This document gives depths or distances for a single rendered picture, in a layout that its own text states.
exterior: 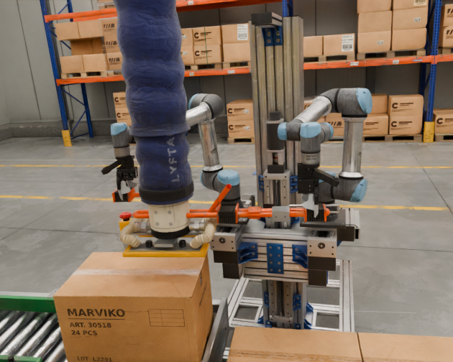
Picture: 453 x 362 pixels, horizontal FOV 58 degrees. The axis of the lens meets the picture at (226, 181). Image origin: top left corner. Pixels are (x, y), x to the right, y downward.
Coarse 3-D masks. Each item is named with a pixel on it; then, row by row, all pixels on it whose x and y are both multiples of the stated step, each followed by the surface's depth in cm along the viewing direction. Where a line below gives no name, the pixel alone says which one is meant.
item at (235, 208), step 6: (222, 204) 173; (228, 204) 173; (234, 204) 172; (216, 210) 165; (222, 210) 168; (228, 210) 167; (234, 210) 167; (216, 216) 166; (222, 216) 166; (228, 216) 165; (234, 216) 165; (222, 222) 166; (228, 222) 165; (234, 222) 165
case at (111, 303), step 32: (96, 256) 206; (64, 288) 178; (96, 288) 176; (128, 288) 175; (160, 288) 173; (192, 288) 171; (64, 320) 176; (96, 320) 174; (128, 320) 172; (160, 320) 171; (192, 320) 169; (96, 352) 179; (128, 352) 177; (160, 352) 175; (192, 352) 174
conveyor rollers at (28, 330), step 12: (0, 312) 236; (12, 312) 234; (24, 312) 234; (36, 312) 238; (48, 312) 235; (0, 324) 224; (24, 324) 228; (36, 324) 224; (48, 324) 222; (0, 336) 214; (12, 336) 219; (24, 336) 215; (36, 336) 212; (60, 336) 215; (0, 348) 210; (12, 348) 206; (24, 348) 203; (48, 348) 205; (60, 348) 202; (48, 360) 194
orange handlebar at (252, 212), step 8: (136, 192) 200; (240, 208) 171; (248, 208) 170; (256, 208) 168; (264, 208) 169; (296, 208) 167; (136, 216) 172; (144, 216) 172; (192, 216) 169; (200, 216) 168; (208, 216) 168; (240, 216) 166; (248, 216) 166; (256, 216) 165; (264, 216) 165; (296, 216) 163
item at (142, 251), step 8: (184, 240) 166; (128, 248) 169; (144, 248) 167; (152, 248) 166; (160, 248) 166; (168, 248) 165; (176, 248) 165; (184, 248) 165; (192, 248) 164; (200, 248) 164; (208, 248) 167; (128, 256) 165; (136, 256) 165; (144, 256) 164; (152, 256) 164; (160, 256) 163; (168, 256) 163; (176, 256) 162; (184, 256) 162; (192, 256) 161; (200, 256) 161
